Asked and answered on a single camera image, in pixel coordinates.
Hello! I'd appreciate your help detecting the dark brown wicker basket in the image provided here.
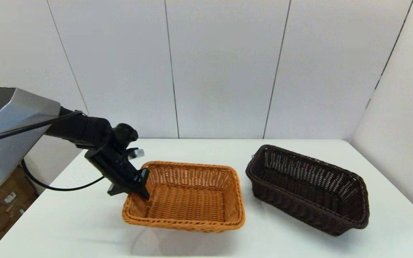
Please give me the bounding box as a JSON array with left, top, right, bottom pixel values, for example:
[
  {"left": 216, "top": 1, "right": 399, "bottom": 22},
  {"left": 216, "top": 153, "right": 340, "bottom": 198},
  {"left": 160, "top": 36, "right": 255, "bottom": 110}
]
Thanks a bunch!
[{"left": 245, "top": 145, "right": 370, "bottom": 236}]

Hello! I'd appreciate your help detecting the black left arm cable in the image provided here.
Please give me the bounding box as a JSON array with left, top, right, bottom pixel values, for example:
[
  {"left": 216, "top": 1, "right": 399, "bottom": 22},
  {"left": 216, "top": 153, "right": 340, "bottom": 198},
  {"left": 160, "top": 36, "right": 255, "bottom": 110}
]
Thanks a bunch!
[{"left": 0, "top": 110, "right": 106, "bottom": 191}]

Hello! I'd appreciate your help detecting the brown cardboard box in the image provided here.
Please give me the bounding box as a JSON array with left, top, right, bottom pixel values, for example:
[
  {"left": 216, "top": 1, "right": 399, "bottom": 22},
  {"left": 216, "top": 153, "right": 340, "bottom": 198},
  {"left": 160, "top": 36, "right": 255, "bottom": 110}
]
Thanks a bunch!
[
  {"left": 0, "top": 168, "right": 38, "bottom": 215},
  {"left": 0, "top": 208, "right": 28, "bottom": 248}
]

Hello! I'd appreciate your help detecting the orange wicker basket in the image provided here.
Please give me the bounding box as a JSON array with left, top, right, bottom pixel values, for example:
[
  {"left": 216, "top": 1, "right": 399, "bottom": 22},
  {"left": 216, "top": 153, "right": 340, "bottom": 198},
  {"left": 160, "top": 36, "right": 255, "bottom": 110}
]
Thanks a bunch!
[{"left": 122, "top": 161, "right": 246, "bottom": 233}]

